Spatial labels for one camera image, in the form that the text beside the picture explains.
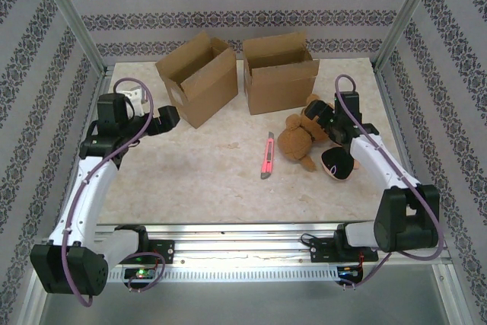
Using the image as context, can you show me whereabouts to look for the brown teddy bear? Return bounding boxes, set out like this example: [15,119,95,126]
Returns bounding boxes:
[276,93,336,172]

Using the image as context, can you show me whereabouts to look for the brown cardboard box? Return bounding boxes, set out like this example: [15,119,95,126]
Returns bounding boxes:
[154,30,240,129]
[242,30,321,116]

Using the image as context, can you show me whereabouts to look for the doll with orange hat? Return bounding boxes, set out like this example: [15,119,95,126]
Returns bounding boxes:
[320,145,361,182]

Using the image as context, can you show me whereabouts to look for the pink utility knife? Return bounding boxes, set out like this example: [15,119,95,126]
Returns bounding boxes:
[259,130,275,180]

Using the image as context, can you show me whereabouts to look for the grey metal panel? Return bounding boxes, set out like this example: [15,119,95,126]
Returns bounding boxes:
[37,281,450,325]

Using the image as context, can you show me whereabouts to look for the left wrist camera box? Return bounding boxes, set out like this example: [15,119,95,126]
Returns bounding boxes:
[120,88,148,117]

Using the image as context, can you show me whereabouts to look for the aluminium side rail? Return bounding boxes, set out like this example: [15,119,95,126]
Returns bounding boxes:
[55,65,116,237]
[372,64,434,234]

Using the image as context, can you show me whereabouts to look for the aluminium frame post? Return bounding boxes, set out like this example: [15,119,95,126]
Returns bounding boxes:
[432,263,472,325]
[21,292,49,325]
[33,0,110,77]
[374,0,445,75]

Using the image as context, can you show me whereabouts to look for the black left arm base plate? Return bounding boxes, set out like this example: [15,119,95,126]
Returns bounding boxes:
[113,239,176,266]

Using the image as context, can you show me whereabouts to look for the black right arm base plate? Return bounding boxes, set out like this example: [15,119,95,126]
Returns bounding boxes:
[310,236,381,264]

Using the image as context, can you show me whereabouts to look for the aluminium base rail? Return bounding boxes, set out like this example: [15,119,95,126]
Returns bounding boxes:
[36,221,452,266]

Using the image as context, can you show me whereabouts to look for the white slotted cable duct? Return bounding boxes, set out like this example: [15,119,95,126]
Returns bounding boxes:
[106,266,342,283]

